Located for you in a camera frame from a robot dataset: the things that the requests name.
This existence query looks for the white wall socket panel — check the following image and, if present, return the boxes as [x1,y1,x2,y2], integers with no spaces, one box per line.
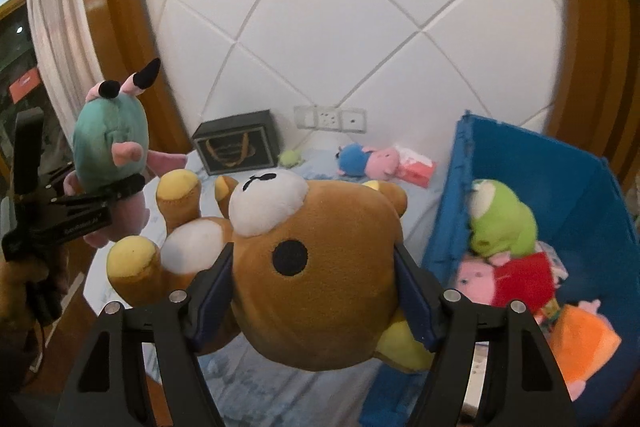
[294,105,367,132]

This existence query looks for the black gift box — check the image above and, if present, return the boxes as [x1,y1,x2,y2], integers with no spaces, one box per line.
[192,109,280,176]

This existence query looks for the blue plastic container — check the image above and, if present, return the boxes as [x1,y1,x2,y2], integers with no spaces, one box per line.
[360,109,640,427]

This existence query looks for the pig plush in blue dress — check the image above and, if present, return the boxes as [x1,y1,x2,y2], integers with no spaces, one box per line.
[336,143,403,178]

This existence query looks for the green frog plush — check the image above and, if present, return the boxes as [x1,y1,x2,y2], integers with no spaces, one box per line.
[467,179,540,258]

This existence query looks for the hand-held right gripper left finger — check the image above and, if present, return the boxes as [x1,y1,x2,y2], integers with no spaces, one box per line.
[52,242,236,427]

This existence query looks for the pig plush in red dress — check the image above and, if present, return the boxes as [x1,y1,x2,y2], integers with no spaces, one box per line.
[452,252,556,310]

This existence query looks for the pig plush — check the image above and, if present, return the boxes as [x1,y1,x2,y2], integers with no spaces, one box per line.
[452,252,556,310]
[547,299,623,400]
[336,143,403,178]

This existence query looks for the white curtain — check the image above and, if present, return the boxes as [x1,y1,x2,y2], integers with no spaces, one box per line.
[25,0,103,142]

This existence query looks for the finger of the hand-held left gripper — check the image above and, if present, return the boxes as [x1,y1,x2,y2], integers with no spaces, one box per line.
[64,173,147,208]

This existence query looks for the brown bear plush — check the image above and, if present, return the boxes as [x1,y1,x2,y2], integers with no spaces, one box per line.
[106,169,436,374]

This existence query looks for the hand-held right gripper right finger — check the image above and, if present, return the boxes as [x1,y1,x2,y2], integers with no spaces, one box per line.
[392,242,576,427]

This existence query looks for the orange sign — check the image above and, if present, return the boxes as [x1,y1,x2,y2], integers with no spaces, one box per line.
[9,68,42,104]

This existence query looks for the red tissue pack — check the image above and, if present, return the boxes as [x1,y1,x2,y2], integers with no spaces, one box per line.
[395,146,437,188]

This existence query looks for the teal plush with pink limbs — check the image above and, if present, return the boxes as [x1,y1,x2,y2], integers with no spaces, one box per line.
[65,58,188,249]

